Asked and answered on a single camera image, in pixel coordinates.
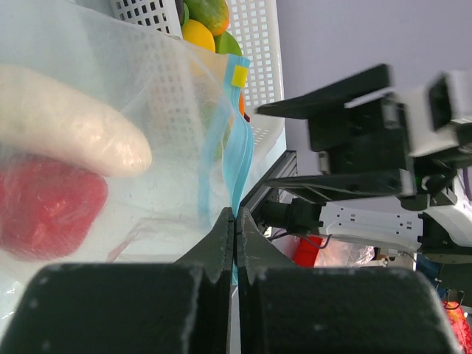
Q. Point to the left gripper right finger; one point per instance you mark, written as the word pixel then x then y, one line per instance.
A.
pixel 285 308

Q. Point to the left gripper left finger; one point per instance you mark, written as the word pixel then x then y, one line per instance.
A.
pixel 180 307

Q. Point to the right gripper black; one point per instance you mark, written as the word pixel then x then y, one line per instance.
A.
pixel 365 147

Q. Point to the red bell pepper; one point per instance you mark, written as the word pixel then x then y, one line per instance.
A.
pixel 47 207

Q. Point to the yellow lemon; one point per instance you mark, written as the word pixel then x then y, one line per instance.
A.
pixel 196 33

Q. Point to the clear zip top bag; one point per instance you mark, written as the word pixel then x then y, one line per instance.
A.
pixel 182 97

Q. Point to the white radish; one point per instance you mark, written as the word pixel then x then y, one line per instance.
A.
pixel 43 116

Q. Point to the orange papaya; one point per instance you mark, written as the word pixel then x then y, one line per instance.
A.
pixel 241 105

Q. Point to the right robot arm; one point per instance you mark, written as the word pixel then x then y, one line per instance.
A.
pixel 441 230

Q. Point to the white plastic basket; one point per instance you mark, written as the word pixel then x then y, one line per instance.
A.
pixel 254 26

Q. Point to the green leaf vegetable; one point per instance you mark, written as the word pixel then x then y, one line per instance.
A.
pixel 227 44

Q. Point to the green orange mango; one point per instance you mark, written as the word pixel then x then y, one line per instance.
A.
pixel 213 14

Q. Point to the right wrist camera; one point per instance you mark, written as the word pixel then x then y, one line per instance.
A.
pixel 438 114

